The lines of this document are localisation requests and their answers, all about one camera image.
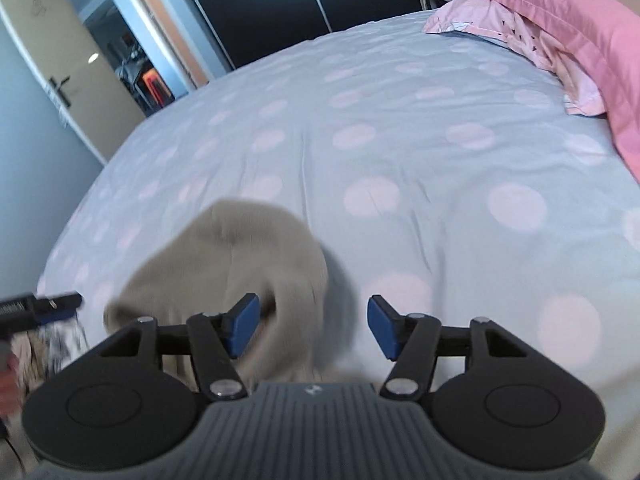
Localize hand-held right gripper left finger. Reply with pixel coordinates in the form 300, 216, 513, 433
97, 292, 261, 402

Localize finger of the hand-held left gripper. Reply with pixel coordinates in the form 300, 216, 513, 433
0, 291, 84, 332

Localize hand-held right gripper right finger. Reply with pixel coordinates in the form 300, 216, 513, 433
366, 295, 530, 403

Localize beige garment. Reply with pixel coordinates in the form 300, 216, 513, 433
102, 198, 352, 392

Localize patterned clothes pile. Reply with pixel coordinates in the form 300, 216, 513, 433
7, 310, 92, 393

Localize polka dot bed cover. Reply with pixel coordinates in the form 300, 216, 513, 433
37, 7, 640, 397

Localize orange hallway object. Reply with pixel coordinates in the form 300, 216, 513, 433
141, 69, 174, 109

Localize cream door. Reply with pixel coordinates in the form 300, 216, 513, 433
0, 0, 147, 164

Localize black wardrobe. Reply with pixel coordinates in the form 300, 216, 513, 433
175, 0, 447, 74

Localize light pink patterned pillow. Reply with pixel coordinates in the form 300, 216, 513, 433
422, 0, 609, 117

